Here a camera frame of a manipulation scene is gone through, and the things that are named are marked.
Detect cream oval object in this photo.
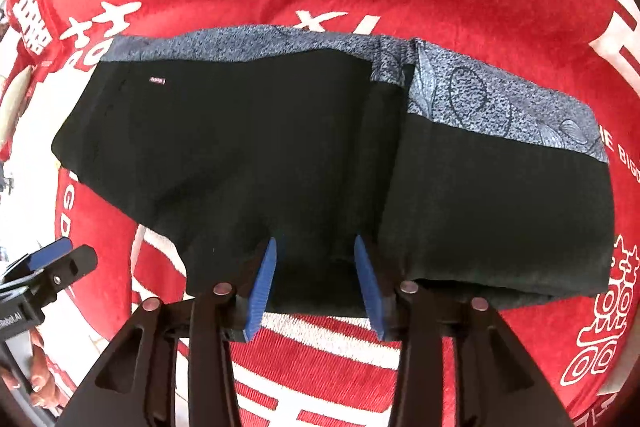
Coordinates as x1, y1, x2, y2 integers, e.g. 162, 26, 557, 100
0, 69, 29, 148

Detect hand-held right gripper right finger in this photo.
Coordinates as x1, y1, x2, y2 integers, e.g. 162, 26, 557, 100
353, 234, 573, 427

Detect person's left hand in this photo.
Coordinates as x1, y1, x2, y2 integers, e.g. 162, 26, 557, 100
0, 329, 67, 408

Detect black pants with blue trim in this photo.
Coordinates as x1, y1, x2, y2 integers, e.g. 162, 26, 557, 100
50, 24, 616, 320

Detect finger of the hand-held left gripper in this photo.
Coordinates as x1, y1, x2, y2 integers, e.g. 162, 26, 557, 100
29, 244, 99, 294
0, 237, 74, 282

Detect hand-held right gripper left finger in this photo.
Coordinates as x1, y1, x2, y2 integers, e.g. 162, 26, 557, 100
55, 236, 279, 427

